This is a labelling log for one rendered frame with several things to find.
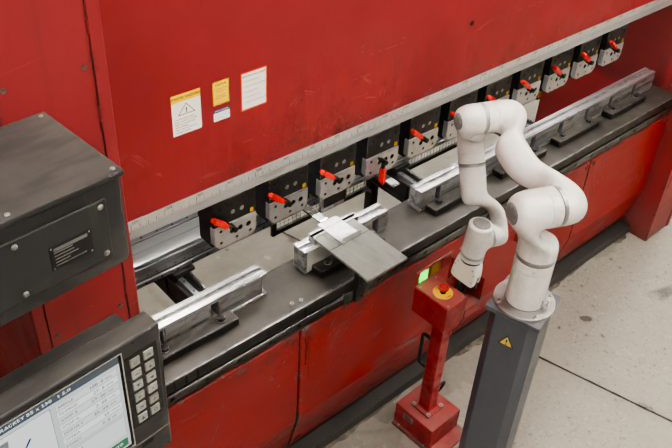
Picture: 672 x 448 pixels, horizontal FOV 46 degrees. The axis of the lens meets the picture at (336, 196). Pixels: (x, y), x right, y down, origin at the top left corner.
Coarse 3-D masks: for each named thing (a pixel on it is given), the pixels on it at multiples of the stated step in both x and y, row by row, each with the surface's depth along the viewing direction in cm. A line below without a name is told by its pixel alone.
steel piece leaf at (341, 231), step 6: (342, 222) 272; (330, 228) 269; (336, 228) 269; (342, 228) 269; (348, 228) 269; (330, 234) 266; (336, 234) 266; (342, 234) 266; (348, 234) 267; (354, 234) 265; (342, 240) 262; (348, 240) 264
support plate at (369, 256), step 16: (352, 224) 271; (320, 240) 264; (336, 240) 264; (352, 240) 264; (368, 240) 265; (336, 256) 258; (352, 256) 258; (368, 256) 258; (384, 256) 259; (400, 256) 259; (368, 272) 252; (384, 272) 253
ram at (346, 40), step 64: (128, 0) 172; (192, 0) 183; (256, 0) 196; (320, 0) 210; (384, 0) 228; (448, 0) 248; (512, 0) 272; (576, 0) 301; (640, 0) 337; (128, 64) 180; (192, 64) 192; (256, 64) 206; (320, 64) 222; (384, 64) 241; (448, 64) 264; (128, 128) 188; (256, 128) 217; (320, 128) 236; (384, 128) 257; (128, 192) 198; (192, 192) 213
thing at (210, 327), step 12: (228, 312) 247; (204, 324) 243; (216, 324) 243; (228, 324) 244; (180, 336) 238; (192, 336) 238; (204, 336) 239; (216, 336) 243; (180, 348) 234; (192, 348) 237; (168, 360) 232
